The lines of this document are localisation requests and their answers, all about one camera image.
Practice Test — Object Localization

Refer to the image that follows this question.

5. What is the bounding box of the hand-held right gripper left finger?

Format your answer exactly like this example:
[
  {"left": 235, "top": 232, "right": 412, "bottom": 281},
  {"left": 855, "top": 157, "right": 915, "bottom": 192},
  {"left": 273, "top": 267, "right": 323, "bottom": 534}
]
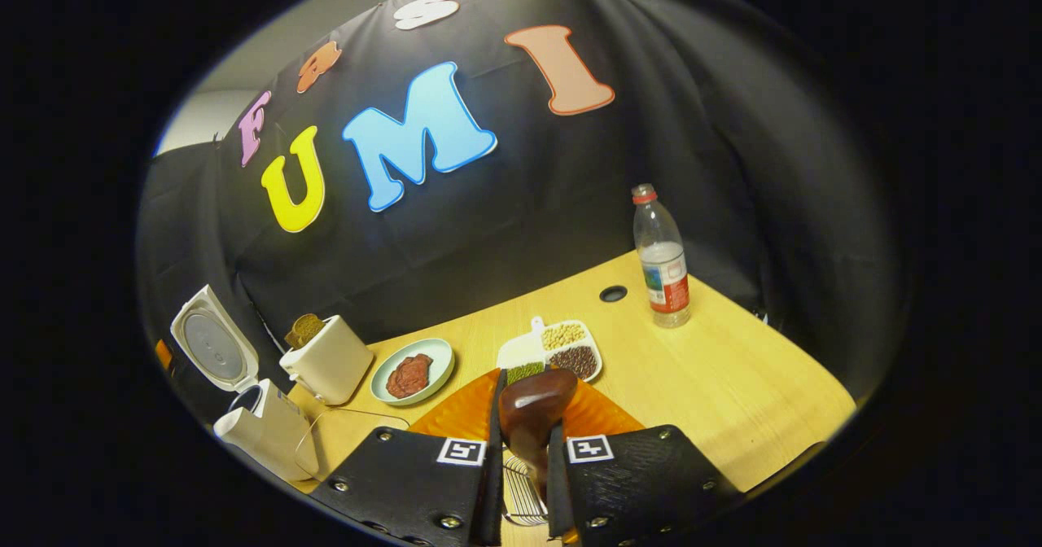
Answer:
[{"left": 309, "top": 368, "right": 507, "bottom": 547}]

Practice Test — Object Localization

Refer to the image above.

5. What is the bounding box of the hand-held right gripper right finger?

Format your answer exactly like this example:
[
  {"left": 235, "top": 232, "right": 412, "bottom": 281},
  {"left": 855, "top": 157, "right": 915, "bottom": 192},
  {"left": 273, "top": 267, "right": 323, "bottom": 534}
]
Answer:
[{"left": 547, "top": 372, "right": 746, "bottom": 547}]

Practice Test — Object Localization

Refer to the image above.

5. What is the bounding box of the wire chopstick holder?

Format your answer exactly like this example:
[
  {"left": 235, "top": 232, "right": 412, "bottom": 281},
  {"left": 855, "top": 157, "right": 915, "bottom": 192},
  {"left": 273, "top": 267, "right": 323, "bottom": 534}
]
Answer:
[{"left": 501, "top": 453, "right": 550, "bottom": 527}]

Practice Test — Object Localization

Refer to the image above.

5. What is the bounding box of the white rice cooker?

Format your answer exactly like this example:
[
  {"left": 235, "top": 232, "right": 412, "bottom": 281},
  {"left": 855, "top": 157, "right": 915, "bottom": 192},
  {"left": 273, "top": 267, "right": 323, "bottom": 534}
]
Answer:
[{"left": 169, "top": 285, "right": 320, "bottom": 483}]

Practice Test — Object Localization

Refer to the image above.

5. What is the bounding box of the dark wooden spoon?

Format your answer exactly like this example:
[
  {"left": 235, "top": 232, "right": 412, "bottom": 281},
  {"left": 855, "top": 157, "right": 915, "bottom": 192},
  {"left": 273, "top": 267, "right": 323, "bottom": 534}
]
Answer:
[{"left": 498, "top": 368, "right": 579, "bottom": 499}]

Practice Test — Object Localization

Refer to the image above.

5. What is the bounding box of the red meat slice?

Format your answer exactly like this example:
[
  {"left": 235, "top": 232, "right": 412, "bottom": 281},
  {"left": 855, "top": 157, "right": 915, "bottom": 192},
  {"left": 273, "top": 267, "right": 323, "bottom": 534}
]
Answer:
[
  {"left": 399, "top": 353, "right": 434, "bottom": 393},
  {"left": 386, "top": 360, "right": 416, "bottom": 400}
]

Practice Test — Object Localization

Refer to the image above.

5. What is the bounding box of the pale green plate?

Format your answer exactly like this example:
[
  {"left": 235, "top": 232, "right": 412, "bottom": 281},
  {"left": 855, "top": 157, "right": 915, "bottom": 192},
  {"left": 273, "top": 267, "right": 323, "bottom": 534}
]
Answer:
[{"left": 370, "top": 338, "right": 455, "bottom": 406}]

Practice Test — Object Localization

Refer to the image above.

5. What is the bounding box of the white toaster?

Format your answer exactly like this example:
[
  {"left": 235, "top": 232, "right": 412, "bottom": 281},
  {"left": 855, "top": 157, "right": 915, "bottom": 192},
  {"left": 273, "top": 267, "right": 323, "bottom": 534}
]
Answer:
[{"left": 279, "top": 314, "right": 375, "bottom": 406}]

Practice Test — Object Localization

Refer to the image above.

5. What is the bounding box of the white divided bean dish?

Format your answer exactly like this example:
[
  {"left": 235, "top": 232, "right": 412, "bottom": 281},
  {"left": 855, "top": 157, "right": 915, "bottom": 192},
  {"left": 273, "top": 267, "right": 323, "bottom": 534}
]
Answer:
[{"left": 497, "top": 316, "right": 603, "bottom": 385}]

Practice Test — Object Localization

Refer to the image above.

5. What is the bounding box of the clear plastic water bottle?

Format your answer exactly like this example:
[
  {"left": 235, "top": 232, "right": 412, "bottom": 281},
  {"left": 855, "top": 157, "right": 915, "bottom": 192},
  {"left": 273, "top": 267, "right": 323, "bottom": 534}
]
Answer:
[{"left": 632, "top": 184, "right": 692, "bottom": 329}]

